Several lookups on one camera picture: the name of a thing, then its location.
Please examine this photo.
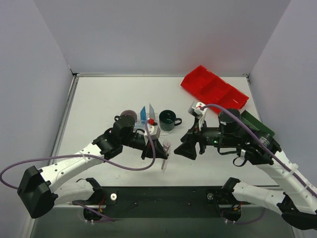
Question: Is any purple cable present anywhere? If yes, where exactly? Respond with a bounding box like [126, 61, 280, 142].
[198, 103, 317, 225]
[0, 122, 157, 223]

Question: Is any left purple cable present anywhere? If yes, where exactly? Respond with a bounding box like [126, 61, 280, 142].
[0, 122, 157, 223]

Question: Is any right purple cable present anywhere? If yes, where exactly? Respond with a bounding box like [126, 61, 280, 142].
[198, 103, 317, 225]

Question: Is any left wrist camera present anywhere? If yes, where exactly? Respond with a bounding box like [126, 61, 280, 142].
[144, 118, 160, 140]

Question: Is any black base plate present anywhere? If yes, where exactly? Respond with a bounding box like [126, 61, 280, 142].
[73, 186, 251, 219]

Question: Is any green bin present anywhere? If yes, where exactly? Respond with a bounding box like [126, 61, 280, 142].
[241, 110, 275, 137]

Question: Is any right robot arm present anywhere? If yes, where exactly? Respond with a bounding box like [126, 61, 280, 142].
[174, 104, 317, 230]

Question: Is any white orange-capped toothpaste tube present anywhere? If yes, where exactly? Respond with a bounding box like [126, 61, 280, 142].
[149, 104, 157, 122]

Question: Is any purple cup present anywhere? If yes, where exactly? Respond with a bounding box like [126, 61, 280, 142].
[114, 110, 138, 122]

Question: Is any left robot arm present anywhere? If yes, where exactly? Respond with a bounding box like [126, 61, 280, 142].
[17, 115, 169, 219]

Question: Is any dark green mug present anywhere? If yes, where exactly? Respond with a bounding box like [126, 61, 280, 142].
[159, 110, 182, 131]

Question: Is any red divided bin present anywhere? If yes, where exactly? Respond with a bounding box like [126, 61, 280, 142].
[181, 65, 249, 110]

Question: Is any blue toothpaste tube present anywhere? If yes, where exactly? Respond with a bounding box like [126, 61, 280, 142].
[140, 106, 147, 124]

